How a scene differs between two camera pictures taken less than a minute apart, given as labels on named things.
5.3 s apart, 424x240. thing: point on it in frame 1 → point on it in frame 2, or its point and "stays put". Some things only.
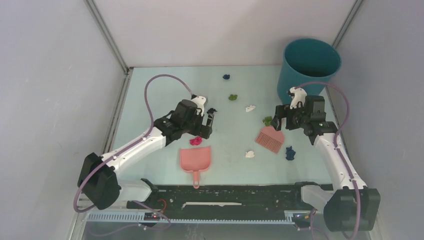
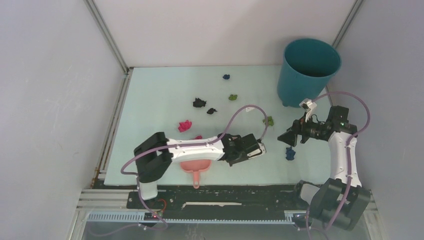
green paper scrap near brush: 267,120 stays put
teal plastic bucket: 307,60 stays put
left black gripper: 202,130 → 244,157
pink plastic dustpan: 195,159 stays put
